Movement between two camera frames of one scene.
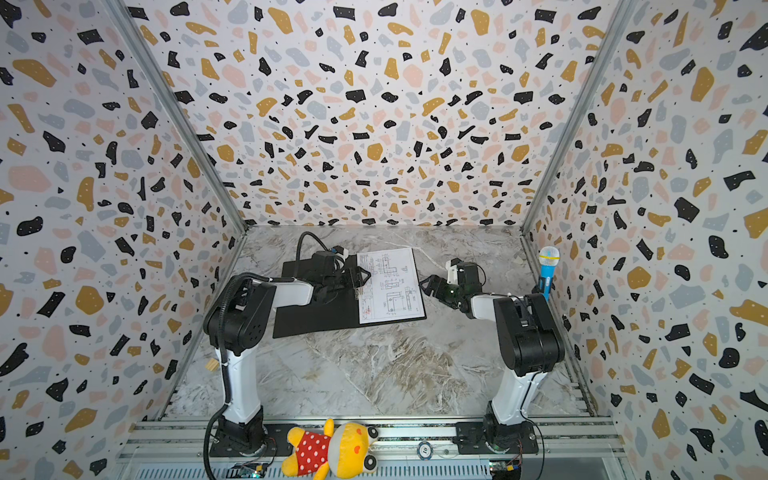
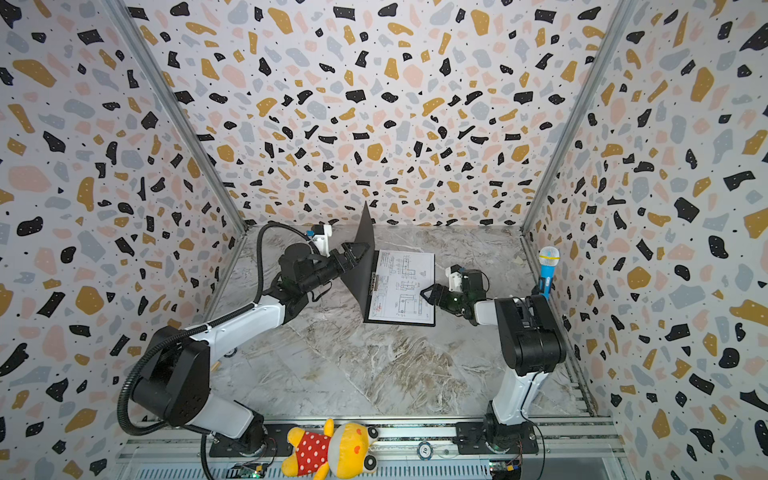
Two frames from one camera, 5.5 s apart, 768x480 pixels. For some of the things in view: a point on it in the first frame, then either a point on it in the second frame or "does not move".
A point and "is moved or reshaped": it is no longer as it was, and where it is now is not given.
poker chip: (425, 451) does not move
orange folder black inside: (336, 311) to (391, 286)
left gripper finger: (358, 276) to (349, 259)
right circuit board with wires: (505, 469) does not move
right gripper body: (441, 285) does not move
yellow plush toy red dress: (343, 450) does not move
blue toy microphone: (548, 259) does not move
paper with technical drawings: (392, 291) is moved or reshaped
